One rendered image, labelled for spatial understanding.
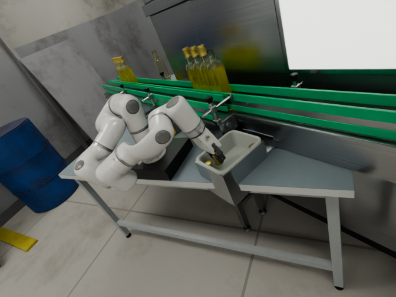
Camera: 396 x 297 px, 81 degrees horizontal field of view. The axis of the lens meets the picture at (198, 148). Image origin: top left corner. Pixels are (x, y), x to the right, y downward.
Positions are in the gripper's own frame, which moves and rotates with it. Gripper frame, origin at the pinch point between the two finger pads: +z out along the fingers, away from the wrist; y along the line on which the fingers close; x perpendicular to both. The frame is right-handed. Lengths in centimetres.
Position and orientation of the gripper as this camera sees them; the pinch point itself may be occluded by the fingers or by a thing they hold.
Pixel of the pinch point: (217, 155)
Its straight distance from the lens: 89.6
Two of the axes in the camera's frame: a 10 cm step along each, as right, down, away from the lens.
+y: -5.6, -2.8, 7.8
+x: -6.4, 7.5, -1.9
